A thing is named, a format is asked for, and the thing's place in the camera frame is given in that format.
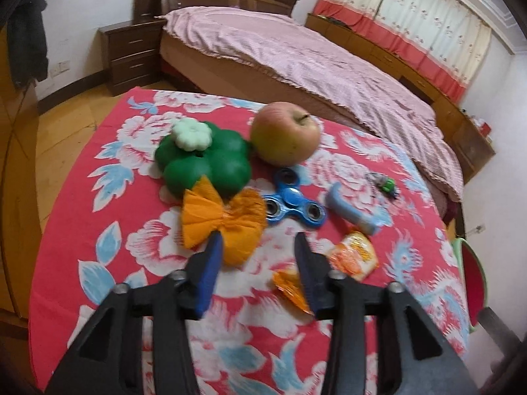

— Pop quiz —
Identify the blue fidget spinner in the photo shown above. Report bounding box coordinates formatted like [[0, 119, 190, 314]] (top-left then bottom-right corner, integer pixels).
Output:
[[261, 167, 327, 227]]

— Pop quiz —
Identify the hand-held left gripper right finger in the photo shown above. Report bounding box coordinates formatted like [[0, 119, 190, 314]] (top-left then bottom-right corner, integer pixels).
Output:
[[293, 232, 478, 395]]

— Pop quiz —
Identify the orange snack packet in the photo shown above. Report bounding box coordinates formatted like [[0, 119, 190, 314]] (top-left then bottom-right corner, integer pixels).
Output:
[[327, 230, 379, 282]]

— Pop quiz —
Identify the dark wooden nightstand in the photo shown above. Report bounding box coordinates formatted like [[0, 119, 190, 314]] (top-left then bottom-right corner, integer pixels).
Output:
[[98, 18, 167, 97]]

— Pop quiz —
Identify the green flower shaped toy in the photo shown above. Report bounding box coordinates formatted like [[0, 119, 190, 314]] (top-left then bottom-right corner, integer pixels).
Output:
[[154, 121, 253, 198]]

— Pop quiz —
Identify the wooden wardrobe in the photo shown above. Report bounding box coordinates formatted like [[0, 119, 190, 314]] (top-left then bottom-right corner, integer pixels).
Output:
[[0, 25, 42, 322]]

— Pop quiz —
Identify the small green toy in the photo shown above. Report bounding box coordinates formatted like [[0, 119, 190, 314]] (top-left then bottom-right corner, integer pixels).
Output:
[[366, 171, 399, 199]]

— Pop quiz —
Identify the bed with pink blanket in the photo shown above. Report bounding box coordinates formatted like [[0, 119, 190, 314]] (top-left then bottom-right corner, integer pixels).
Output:
[[154, 6, 464, 202]]

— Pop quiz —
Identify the maroon cloth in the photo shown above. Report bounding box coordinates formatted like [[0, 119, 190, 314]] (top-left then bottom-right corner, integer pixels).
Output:
[[442, 201, 460, 225]]

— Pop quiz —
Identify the orange paper bow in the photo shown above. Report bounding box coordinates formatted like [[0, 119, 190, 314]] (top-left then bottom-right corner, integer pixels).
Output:
[[181, 175, 268, 266]]

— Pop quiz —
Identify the light blue tube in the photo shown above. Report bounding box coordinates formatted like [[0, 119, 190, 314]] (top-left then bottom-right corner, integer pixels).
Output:
[[326, 182, 381, 236]]

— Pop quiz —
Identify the brown bed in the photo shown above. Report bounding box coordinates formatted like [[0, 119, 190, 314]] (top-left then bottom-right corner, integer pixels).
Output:
[[158, 29, 464, 219]]

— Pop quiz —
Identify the dark hanging garment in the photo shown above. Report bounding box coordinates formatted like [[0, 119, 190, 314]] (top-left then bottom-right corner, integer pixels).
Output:
[[6, 0, 49, 89]]

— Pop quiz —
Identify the torn orange wrapper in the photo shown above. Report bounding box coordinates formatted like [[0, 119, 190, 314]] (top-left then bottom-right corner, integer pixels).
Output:
[[272, 265, 316, 317]]

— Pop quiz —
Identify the long wooden cabinet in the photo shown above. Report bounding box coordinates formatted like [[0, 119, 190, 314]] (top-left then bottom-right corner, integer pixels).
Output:
[[305, 12, 497, 182]]

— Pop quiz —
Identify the red and cream curtain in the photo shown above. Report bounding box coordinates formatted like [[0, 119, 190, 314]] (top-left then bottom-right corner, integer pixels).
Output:
[[313, 0, 492, 103]]

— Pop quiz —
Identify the red floral tablecloth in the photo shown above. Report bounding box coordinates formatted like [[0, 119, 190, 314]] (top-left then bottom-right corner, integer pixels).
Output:
[[29, 86, 472, 395]]

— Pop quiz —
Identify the pale flower shaped toy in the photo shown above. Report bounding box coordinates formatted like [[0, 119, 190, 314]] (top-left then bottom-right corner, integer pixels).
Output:
[[172, 118, 212, 151]]

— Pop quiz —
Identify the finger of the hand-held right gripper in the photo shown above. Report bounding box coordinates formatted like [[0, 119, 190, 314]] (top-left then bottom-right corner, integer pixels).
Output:
[[477, 306, 523, 369]]

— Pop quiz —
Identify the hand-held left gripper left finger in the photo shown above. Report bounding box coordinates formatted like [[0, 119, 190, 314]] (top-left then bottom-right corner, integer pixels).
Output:
[[45, 232, 225, 395]]

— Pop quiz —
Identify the apple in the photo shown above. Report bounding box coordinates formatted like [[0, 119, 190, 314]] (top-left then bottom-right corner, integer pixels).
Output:
[[250, 101, 322, 167]]

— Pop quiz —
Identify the green rimmed red basin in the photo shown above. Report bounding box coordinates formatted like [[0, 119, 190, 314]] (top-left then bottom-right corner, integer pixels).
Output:
[[451, 236, 488, 334]]

